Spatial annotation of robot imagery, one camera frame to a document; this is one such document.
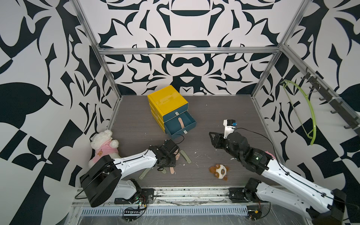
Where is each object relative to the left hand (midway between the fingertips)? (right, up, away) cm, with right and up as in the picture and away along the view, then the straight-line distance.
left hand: (172, 160), depth 86 cm
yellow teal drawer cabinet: (-2, +30, -3) cm, 30 cm away
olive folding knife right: (+9, 0, +1) cm, 9 cm away
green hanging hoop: (+67, +19, -20) cm, 73 cm away
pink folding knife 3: (+3, +2, +2) cm, 4 cm away
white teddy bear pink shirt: (-40, +9, -3) cm, 42 cm away
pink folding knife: (+5, +22, +8) cm, 24 cm away
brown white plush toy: (+27, -4, -7) cm, 28 cm away
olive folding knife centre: (-5, -5, -4) cm, 8 cm away
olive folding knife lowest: (-16, -6, -5) cm, 18 cm away
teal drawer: (+1, +19, +1) cm, 19 cm away
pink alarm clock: (+62, +1, +1) cm, 62 cm away
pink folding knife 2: (0, -5, -3) cm, 6 cm away
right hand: (+21, +19, -12) cm, 30 cm away
